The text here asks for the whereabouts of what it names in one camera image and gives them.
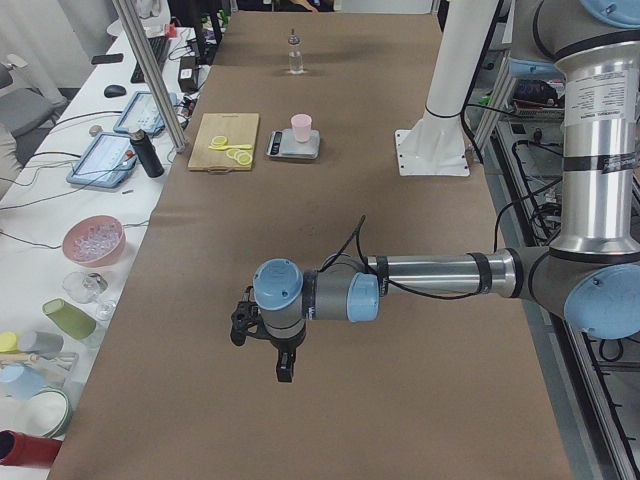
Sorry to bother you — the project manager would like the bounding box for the lemon slice top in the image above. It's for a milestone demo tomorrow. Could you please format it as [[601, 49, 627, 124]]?
[[235, 151, 253, 166]]

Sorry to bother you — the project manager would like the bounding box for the pink bowl with ice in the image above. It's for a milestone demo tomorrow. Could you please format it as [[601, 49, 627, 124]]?
[[62, 215, 126, 267]]

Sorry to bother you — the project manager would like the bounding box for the digital kitchen scale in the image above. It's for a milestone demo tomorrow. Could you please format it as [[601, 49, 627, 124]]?
[[266, 128, 321, 161]]

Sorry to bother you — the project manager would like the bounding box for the near teach pendant tablet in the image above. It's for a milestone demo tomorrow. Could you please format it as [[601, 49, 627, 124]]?
[[66, 132, 137, 189]]

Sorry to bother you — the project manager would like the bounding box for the far teach pendant tablet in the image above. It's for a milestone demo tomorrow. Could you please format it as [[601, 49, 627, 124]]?
[[113, 91, 164, 136]]

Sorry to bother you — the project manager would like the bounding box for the black thermos bottle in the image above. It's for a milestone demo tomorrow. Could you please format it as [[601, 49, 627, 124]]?
[[128, 126, 165, 178]]

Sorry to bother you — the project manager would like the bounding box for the black keyboard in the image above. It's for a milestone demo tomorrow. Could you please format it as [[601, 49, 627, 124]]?
[[130, 35, 172, 85]]

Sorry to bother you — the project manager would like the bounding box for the white green rimmed bowl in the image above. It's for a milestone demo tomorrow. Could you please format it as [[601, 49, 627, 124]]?
[[15, 389, 72, 438]]

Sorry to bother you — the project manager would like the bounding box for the grey office chair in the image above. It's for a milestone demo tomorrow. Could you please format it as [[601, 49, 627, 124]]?
[[0, 53, 69, 139]]

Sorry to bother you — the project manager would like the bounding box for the bamboo cutting board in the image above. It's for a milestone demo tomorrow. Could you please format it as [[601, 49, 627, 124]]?
[[187, 113, 260, 173]]

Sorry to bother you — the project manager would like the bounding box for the lemon slice bottom front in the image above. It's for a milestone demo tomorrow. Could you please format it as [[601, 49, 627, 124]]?
[[210, 135, 228, 147]]

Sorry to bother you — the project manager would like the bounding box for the aluminium frame post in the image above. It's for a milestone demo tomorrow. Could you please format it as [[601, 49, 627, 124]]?
[[112, 0, 187, 153]]

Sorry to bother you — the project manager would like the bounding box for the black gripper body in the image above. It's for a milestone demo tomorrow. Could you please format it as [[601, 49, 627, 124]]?
[[259, 320, 306, 352]]

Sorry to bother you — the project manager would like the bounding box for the black smartphone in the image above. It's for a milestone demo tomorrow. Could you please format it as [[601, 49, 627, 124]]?
[[91, 53, 124, 65]]

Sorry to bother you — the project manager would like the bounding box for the yellow cup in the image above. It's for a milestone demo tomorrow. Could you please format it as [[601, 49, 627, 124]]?
[[0, 331, 20, 354]]

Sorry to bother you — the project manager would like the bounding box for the grey cup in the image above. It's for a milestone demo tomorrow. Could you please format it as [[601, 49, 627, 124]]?
[[18, 331, 64, 359]]

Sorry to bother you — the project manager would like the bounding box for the teach pendant tablet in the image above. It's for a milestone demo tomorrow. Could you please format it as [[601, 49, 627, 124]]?
[[113, 91, 164, 136], [66, 132, 137, 189]]

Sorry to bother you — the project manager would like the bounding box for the black computer mouse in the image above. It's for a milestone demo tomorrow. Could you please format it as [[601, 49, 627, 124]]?
[[103, 84, 127, 98]]

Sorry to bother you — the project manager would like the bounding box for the clear glass sauce bottle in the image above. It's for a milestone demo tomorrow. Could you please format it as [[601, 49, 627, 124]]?
[[288, 29, 304, 75]]

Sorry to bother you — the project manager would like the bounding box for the green plastic cup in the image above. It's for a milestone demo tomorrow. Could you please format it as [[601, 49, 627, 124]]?
[[42, 298, 97, 341]]

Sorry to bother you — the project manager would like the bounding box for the light blue cup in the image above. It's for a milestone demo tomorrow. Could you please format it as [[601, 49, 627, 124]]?
[[1, 363, 47, 400]]

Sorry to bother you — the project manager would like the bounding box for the pink plastic cup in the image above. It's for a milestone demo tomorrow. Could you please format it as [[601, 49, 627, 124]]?
[[290, 113, 312, 143]]

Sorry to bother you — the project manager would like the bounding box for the red cylinder container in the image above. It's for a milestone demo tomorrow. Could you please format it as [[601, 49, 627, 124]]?
[[1, 430, 63, 468]]

